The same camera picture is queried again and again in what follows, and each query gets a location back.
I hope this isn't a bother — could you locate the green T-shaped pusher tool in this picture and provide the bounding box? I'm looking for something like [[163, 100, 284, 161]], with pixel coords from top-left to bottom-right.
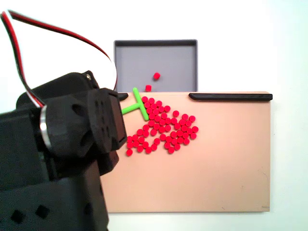
[[121, 87, 149, 121]]

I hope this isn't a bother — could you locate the grey square container tray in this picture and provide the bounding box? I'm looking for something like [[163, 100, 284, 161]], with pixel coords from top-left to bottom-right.
[[113, 38, 199, 93]]

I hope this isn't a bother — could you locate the beige rectangular board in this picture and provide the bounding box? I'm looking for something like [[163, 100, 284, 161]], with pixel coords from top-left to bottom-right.
[[100, 90, 273, 214]]

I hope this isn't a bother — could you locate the red white black cable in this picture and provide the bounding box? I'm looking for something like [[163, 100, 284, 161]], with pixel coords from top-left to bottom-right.
[[0, 9, 118, 108]]

